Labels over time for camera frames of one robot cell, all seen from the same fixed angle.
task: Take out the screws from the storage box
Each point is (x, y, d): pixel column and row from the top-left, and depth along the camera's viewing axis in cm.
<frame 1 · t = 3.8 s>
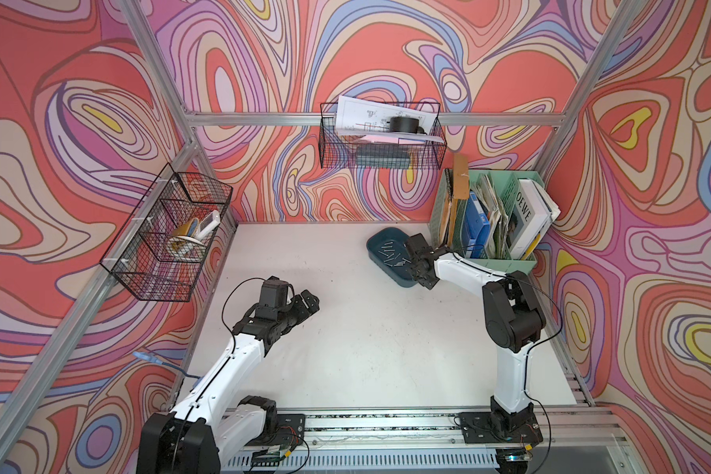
left hand: (312, 305, 84), fingers open
right hand: (418, 280, 100), fingers closed
teal plastic storage box: (386, 251, 113), on the table
green plastic file organizer: (496, 190, 100), point 24 cm above the table
white book in organizer: (530, 214, 90), point 26 cm above the table
blue binder in organizer: (477, 230, 94), point 20 cm above the table
brown cardboard folder: (460, 193, 84), point 34 cm above the table

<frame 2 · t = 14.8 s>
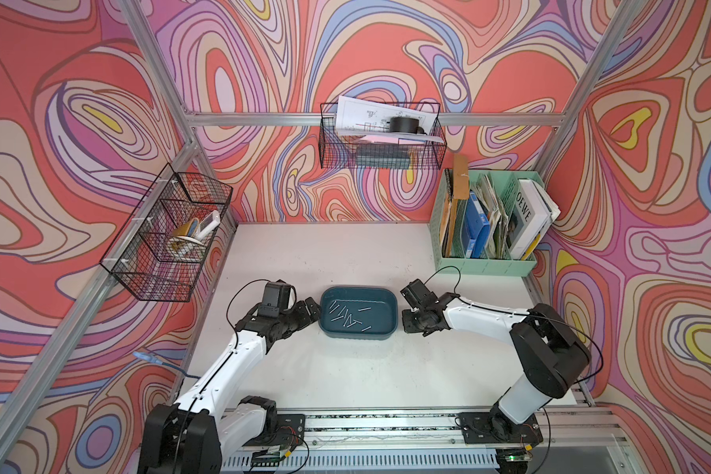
left hand: (314, 313, 84), fingers open
right hand: (412, 329, 91), fingers closed
teal plastic storage box: (364, 313, 96), point 2 cm above the table
the other named things where they were.

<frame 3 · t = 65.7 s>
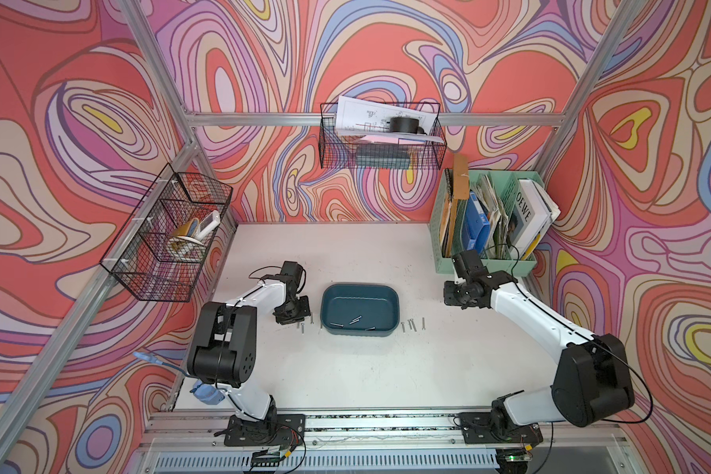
left hand: (303, 317, 94), fingers closed
right hand: (454, 302, 87), fingers open
the named things where they were.

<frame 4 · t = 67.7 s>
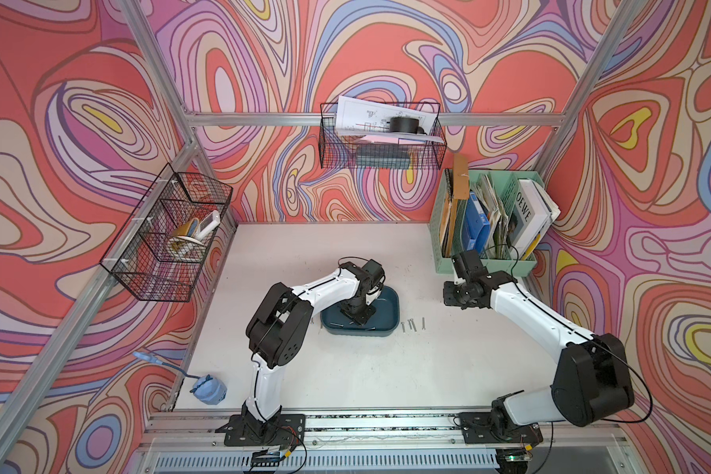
left hand: (361, 320, 91), fingers open
right hand: (453, 302, 87), fingers open
the named things where they were.

